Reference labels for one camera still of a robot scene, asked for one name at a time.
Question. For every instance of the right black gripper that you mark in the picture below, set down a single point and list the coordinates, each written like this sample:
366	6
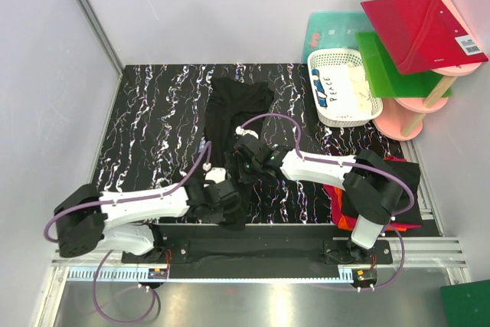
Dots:
235	157

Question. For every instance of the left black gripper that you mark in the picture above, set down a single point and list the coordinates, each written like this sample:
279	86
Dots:
214	218

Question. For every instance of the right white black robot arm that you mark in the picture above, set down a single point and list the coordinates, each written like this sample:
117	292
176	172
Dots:
296	165

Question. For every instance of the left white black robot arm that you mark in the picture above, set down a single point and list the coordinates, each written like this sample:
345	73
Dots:
90	220

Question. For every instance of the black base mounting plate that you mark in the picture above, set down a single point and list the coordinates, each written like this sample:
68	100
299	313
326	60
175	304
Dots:
258	252

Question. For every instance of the orange t shirt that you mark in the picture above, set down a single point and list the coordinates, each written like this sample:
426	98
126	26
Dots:
340	220

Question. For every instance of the white plastic laundry basket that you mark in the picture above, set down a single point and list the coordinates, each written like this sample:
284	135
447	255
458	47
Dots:
335	56

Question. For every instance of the teal plastic board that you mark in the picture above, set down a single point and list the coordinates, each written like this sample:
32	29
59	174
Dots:
334	29

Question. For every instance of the green plastic sheet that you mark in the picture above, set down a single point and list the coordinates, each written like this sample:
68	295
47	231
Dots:
383	77

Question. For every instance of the red plastic sheet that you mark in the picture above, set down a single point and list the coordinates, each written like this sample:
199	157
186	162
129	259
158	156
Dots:
422	35

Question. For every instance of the dark green board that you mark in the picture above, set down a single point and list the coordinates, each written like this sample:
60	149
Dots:
467	304

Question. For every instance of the aluminium frame rail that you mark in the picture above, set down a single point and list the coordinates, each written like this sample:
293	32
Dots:
411	252

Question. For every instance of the left corner aluminium post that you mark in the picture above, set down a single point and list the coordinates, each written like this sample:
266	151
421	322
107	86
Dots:
100	34

